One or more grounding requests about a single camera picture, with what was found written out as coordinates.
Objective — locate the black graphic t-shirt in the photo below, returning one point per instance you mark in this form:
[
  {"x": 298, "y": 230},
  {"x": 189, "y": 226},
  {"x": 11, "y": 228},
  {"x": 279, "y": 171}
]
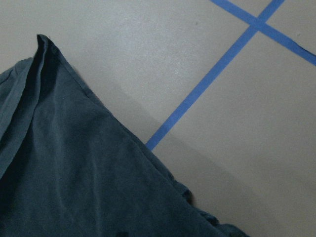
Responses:
[{"x": 69, "y": 168}]

